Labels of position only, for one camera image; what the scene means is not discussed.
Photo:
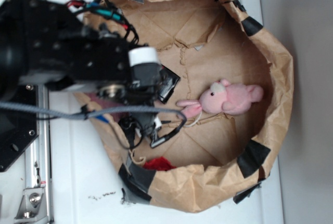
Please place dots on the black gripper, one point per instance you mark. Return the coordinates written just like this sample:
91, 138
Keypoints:
145, 81

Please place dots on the black box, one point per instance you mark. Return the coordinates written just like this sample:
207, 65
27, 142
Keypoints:
167, 87

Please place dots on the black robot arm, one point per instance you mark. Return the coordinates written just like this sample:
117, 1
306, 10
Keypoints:
45, 43

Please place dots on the red crumpled cloth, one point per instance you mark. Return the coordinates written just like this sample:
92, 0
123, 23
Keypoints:
159, 164

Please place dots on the pink plush bunny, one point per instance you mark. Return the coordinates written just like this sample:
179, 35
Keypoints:
222, 97

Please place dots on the brown paper bag bin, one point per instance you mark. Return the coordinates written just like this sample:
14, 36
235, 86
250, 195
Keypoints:
204, 41

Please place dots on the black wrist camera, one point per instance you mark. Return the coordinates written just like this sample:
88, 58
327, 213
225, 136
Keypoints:
139, 126

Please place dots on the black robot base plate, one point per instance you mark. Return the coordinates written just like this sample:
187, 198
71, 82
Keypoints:
18, 129

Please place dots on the aluminium rail frame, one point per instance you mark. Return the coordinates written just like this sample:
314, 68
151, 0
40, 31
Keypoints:
36, 203

